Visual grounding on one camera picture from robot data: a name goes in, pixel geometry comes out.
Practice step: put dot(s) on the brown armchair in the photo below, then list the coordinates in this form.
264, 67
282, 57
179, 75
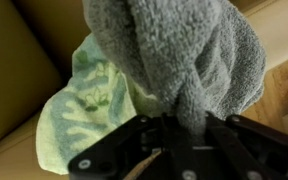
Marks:
14, 66

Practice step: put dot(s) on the green patterned towel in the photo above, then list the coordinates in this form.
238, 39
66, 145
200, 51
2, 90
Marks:
84, 110

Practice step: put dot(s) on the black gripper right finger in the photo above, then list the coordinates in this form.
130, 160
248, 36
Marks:
217, 133

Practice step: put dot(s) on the grey terry towel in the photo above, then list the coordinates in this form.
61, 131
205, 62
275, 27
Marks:
184, 56

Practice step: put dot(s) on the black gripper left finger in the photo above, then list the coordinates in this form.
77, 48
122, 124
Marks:
172, 136

